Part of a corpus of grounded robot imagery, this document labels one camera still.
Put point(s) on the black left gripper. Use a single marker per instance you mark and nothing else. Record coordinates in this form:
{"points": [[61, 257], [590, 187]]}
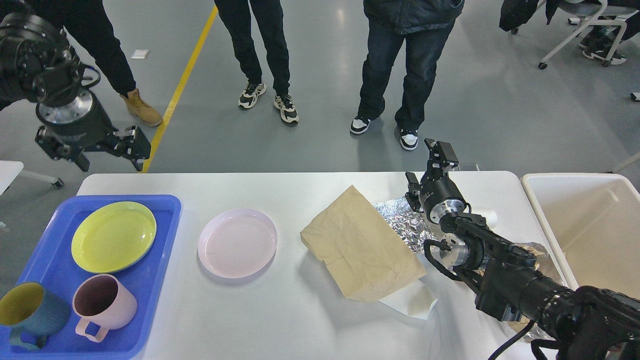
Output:
{"points": [[83, 123]]}

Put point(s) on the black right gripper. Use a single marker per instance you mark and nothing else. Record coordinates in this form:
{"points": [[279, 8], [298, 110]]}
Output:
{"points": [[435, 198]]}

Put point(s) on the pink mug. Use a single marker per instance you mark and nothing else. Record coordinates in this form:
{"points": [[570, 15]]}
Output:
{"points": [[103, 303]]}

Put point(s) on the pink plate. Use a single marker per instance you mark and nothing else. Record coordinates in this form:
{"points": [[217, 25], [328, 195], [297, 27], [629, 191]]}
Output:
{"points": [[237, 243]]}

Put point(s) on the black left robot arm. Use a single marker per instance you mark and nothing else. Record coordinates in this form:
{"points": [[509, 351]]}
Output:
{"points": [[39, 64]]}

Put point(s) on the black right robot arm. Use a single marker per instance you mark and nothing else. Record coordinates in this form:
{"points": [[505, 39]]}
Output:
{"points": [[589, 323]]}

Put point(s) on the crumpled aluminium foil sheet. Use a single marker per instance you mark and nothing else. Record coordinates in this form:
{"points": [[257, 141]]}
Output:
{"points": [[410, 226]]}

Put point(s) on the white paper cup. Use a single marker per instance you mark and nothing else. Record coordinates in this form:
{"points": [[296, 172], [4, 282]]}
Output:
{"points": [[489, 214]]}

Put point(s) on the yellow-green plate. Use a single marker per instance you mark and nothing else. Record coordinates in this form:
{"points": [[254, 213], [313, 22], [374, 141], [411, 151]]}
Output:
{"points": [[113, 237]]}

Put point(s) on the white side table left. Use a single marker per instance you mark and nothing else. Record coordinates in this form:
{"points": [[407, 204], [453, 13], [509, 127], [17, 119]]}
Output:
{"points": [[10, 170]]}

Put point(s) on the brown paper bag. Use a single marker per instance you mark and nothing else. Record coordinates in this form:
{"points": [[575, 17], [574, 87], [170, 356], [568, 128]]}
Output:
{"points": [[366, 258]]}

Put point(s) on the blue plastic tray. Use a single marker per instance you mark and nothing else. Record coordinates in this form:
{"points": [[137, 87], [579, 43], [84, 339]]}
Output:
{"points": [[51, 264]]}

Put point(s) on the person in tan boots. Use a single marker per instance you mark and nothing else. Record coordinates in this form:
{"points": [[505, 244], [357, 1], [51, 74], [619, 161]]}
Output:
{"points": [[87, 22]]}

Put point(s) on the person in dark jeans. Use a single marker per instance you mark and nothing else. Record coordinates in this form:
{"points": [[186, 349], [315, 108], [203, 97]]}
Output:
{"points": [[422, 27]]}

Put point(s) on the white paper sheet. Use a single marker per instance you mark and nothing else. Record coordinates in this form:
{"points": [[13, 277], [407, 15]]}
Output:
{"points": [[415, 300]]}

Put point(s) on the white plastic bin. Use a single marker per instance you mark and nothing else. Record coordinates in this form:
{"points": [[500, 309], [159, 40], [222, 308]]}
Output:
{"points": [[592, 223]]}

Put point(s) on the blue mug yellow inside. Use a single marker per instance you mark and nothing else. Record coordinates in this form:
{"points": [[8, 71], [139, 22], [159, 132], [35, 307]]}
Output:
{"points": [[33, 313]]}

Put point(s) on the seated person in background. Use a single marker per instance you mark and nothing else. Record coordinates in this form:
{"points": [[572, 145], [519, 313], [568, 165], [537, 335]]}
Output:
{"points": [[597, 43]]}

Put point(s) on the white office chair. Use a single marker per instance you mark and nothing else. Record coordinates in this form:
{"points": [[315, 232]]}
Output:
{"points": [[585, 14]]}

